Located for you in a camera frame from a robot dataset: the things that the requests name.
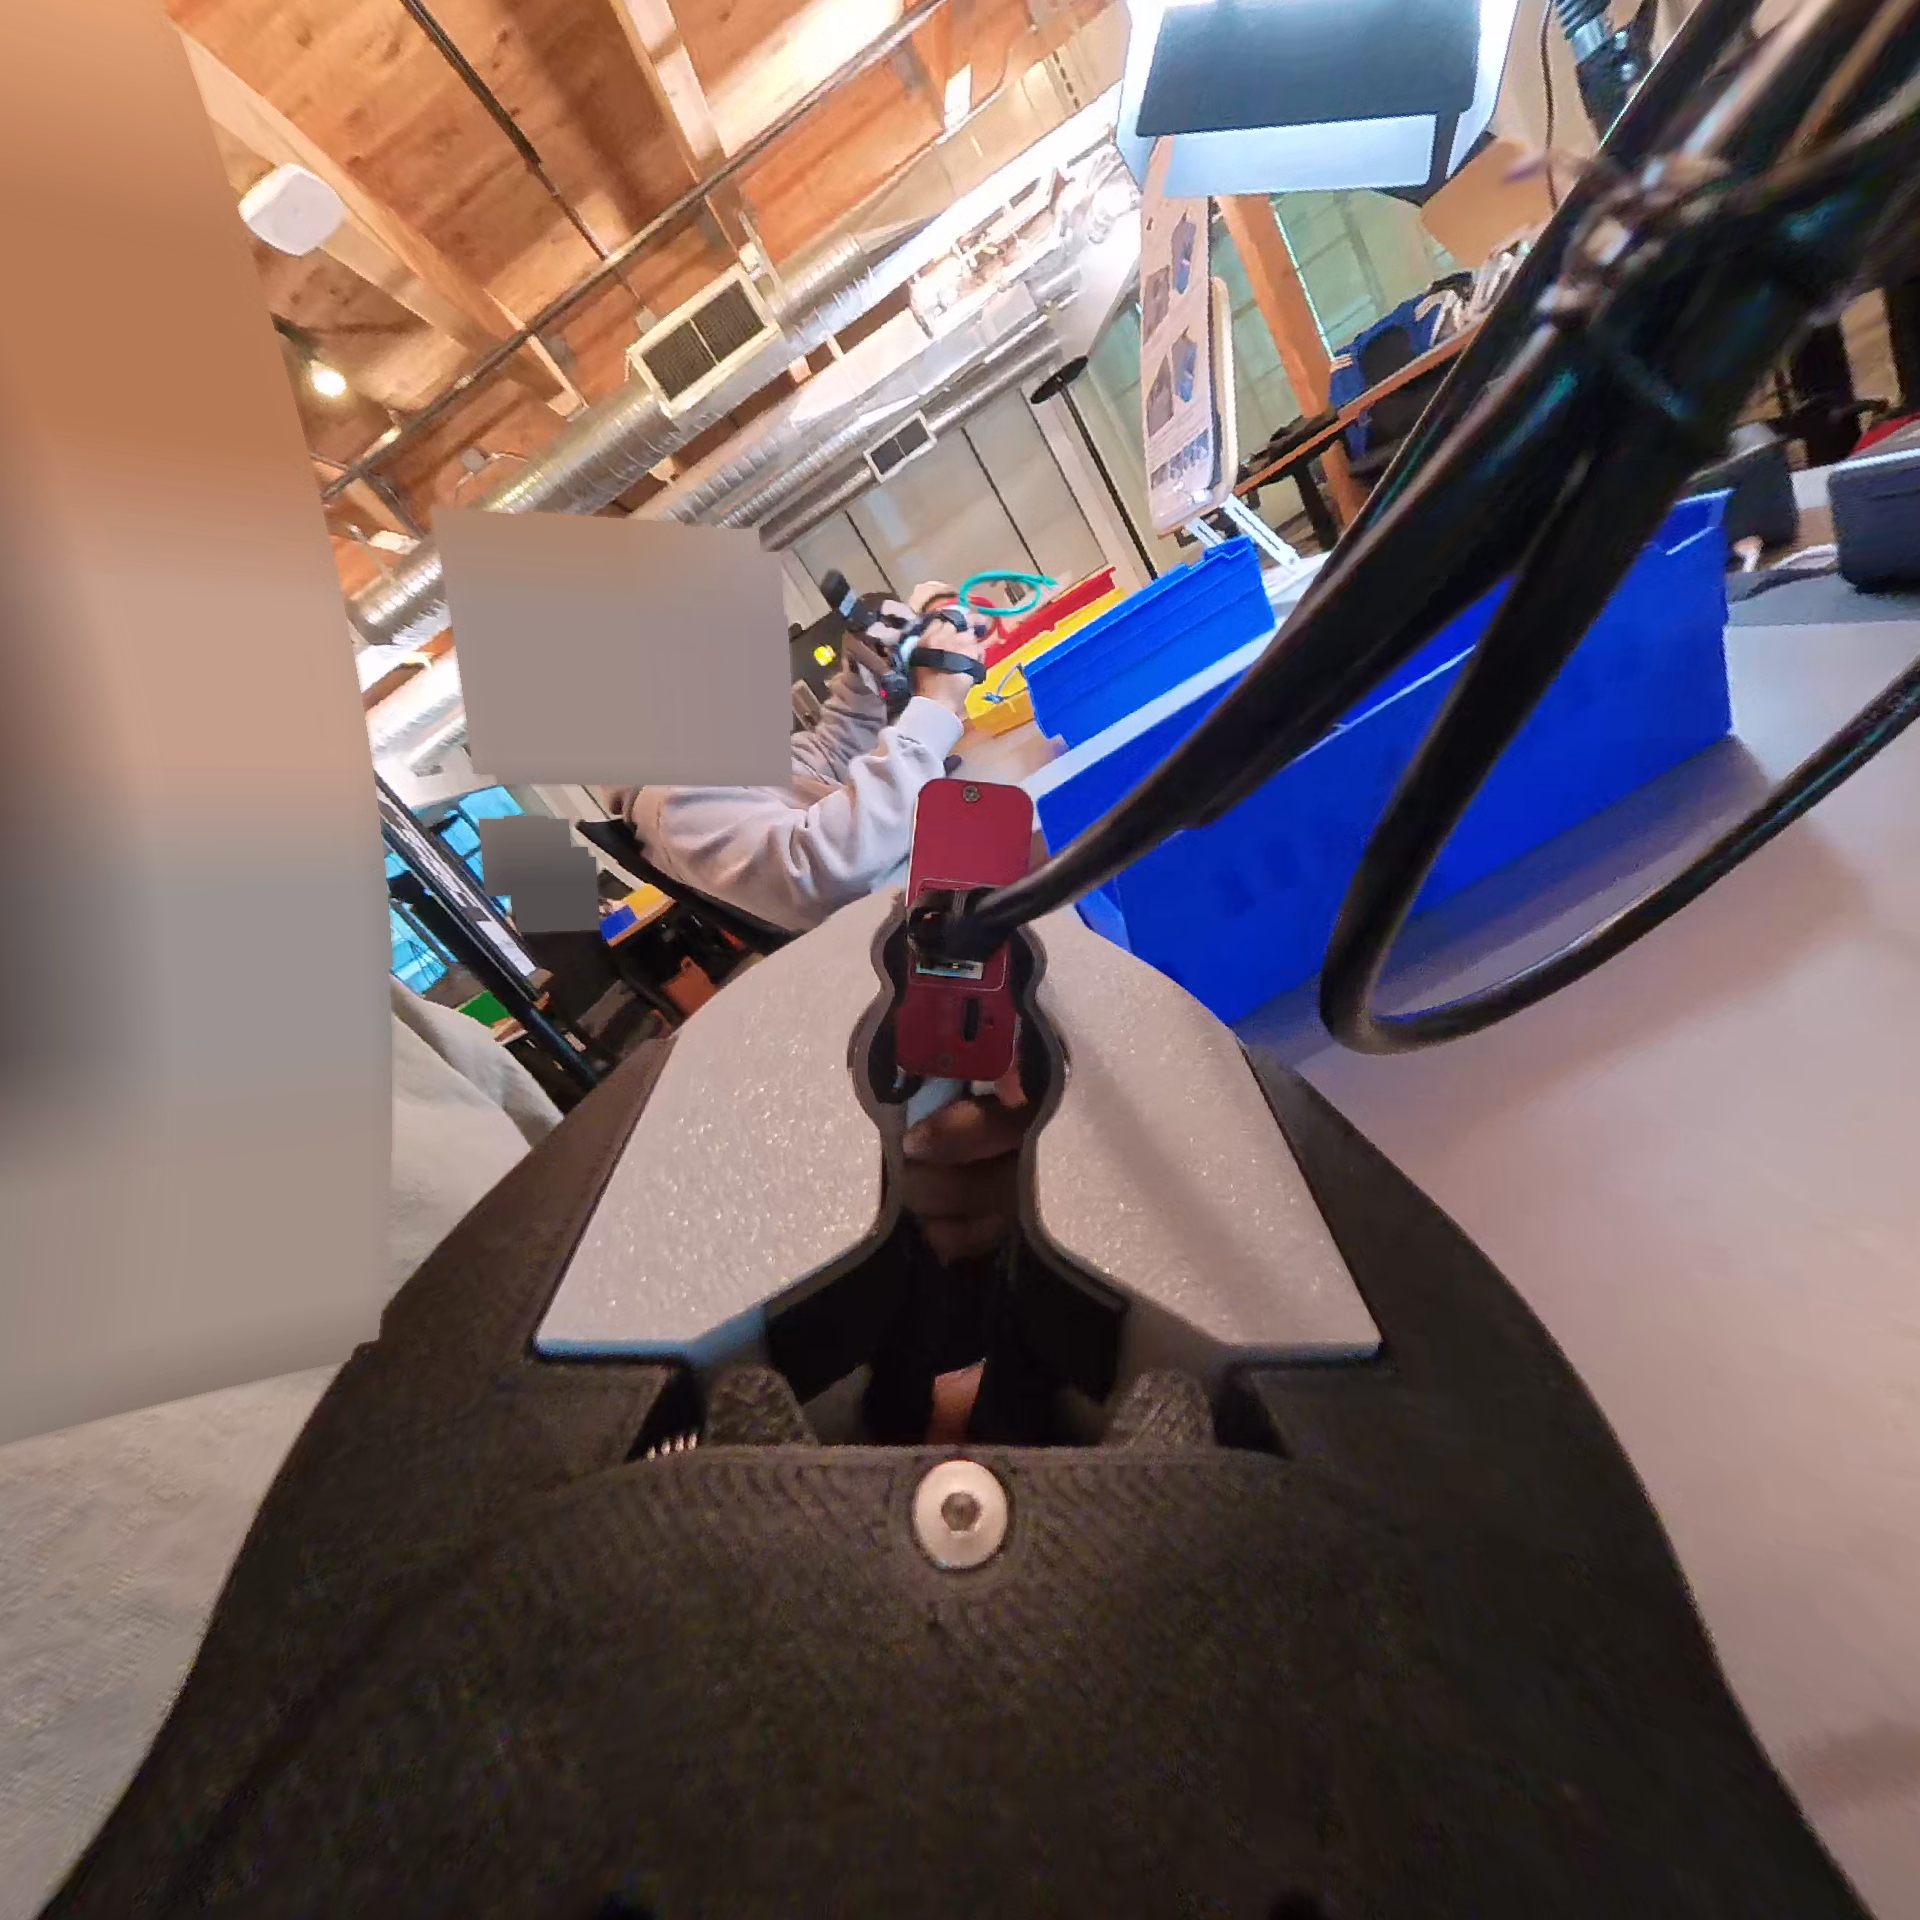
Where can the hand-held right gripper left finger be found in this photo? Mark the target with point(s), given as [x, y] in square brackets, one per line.
[722, 1142]

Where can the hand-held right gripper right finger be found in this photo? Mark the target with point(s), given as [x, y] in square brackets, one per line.
[1190, 1153]

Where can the red ethernet splitter box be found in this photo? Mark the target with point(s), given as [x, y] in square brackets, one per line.
[968, 843]

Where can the grey desk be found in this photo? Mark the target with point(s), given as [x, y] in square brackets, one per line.
[1648, 1351]

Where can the red storage bin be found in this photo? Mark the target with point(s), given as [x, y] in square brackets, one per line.
[1046, 619]

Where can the black floor lamp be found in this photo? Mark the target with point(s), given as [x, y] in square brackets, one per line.
[1059, 391]

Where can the white air vent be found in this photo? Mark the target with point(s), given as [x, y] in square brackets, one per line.
[709, 341]

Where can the white ceiling access point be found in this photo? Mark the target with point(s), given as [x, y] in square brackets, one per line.
[292, 213]

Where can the overhead studio lamp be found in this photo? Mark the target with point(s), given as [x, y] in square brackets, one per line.
[1304, 65]

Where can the silver ventilation duct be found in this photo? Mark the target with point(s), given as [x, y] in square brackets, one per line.
[594, 440]

